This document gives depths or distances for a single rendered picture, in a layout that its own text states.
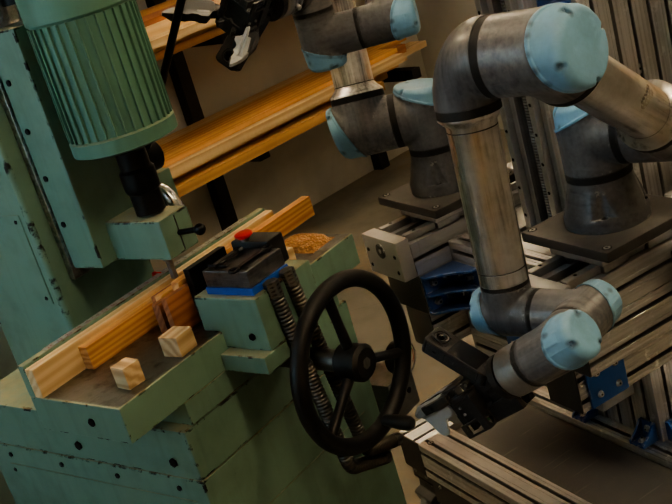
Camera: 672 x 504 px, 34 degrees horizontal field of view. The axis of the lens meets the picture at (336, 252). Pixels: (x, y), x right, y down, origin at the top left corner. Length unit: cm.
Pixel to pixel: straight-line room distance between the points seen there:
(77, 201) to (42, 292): 20
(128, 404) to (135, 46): 55
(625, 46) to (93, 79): 100
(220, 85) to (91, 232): 308
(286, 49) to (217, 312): 353
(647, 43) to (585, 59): 72
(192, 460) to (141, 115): 54
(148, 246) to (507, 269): 60
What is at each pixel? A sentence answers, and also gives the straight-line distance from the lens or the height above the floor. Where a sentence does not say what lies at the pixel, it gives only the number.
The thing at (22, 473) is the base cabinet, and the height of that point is 65.
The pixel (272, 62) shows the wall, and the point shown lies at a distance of 511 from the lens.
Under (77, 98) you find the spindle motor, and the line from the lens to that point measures 174.
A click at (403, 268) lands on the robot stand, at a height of 72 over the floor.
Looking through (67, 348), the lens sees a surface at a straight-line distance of 176.
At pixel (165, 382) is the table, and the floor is 89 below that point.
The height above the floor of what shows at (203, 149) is 61.
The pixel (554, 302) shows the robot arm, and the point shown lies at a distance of 162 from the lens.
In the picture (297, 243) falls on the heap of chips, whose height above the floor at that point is 91.
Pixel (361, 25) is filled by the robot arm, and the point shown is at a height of 124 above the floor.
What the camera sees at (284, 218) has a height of 93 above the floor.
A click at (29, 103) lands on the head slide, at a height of 130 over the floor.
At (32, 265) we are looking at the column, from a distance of 197.
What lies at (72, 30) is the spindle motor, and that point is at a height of 140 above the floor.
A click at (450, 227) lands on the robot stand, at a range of 231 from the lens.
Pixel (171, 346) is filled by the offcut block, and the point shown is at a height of 92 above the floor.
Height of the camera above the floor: 155
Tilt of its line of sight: 20 degrees down
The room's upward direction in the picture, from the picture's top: 17 degrees counter-clockwise
